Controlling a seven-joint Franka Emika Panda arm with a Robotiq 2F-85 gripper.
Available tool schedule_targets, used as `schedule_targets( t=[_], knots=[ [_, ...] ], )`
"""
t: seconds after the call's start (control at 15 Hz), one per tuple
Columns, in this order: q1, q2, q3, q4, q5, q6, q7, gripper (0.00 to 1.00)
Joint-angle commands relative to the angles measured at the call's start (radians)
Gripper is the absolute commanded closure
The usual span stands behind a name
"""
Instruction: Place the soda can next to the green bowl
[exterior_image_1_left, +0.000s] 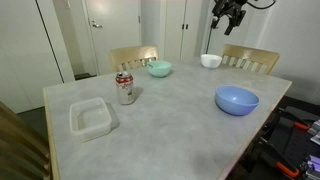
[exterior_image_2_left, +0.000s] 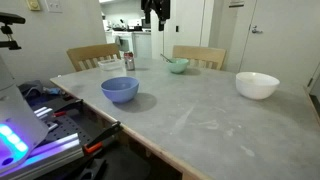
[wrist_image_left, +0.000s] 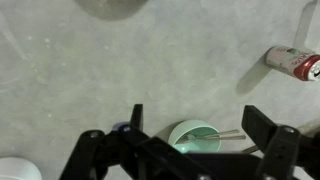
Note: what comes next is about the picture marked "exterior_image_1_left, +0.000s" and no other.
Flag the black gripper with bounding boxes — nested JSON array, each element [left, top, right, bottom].
[[211, 0, 247, 35]]

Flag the red soda can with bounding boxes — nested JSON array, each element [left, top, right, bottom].
[[115, 71, 135, 105]]

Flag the white bowl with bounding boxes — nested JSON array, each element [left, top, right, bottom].
[[201, 54, 222, 68]]

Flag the blue bowl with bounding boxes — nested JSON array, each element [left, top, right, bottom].
[[215, 85, 260, 116]]

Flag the green bowl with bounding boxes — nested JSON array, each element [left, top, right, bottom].
[[147, 61, 172, 77]]

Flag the white cabinet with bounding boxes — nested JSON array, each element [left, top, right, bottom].
[[164, 0, 203, 60]]

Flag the right wooden chair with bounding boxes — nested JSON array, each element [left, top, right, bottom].
[[222, 44, 280, 75]]

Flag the wooden chair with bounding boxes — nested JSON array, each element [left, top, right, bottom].
[[222, 44, 280, 75], [110, 46, 159, 72]]

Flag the left wooden chair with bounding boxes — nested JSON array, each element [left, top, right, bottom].
[[110, 46, 159, 72]]

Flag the white door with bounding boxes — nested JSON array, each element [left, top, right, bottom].
[[84, 0, 141, 75]]

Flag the black orange clamp tools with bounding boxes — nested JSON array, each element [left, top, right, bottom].
[[246, 106, 320, 180]]

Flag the clear plastic container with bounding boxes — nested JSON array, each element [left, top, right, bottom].
[[69, 97, 112, 143]]

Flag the wooden chair foreground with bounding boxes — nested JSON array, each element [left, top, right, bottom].
[[0, 102, 53, 180]]

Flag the black cable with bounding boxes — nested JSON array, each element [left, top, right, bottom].
[[245, 0, 278, 10]]

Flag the silver door handle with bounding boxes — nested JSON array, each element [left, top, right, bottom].
[[92, 20, 103, 28]]

